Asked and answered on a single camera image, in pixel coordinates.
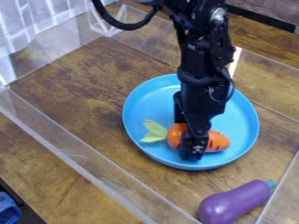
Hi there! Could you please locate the orange toy carrot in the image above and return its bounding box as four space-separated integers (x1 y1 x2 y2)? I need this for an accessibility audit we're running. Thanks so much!
138 119 230 154

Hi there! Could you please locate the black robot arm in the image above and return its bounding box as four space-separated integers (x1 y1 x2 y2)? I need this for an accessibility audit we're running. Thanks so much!
158 0 234 161

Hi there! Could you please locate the purple toy eggplant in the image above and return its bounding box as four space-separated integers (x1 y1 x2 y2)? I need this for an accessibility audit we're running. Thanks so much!
198 179 276 224

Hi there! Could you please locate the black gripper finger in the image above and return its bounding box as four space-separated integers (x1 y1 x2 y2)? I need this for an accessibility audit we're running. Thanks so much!
178 131 209 161
172 91 185 123

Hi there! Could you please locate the blue object at corner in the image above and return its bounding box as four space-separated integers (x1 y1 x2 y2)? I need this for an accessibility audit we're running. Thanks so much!
0 192 22 224

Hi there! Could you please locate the clear acrylic enclosure wall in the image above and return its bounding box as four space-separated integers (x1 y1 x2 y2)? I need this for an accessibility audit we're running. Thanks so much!
0 3 299 224

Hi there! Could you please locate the blue plastic plate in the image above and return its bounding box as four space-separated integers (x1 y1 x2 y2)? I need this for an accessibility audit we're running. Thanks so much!
122 74 258 171

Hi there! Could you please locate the white grid curtain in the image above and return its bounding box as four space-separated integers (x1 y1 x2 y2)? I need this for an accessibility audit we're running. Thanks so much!
0 0 117 86

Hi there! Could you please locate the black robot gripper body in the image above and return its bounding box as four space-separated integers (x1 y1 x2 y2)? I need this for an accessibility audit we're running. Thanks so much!
176 67 236 138

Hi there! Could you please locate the black corrugated cable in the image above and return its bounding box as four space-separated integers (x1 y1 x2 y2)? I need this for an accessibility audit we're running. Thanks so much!
89 0 161 32

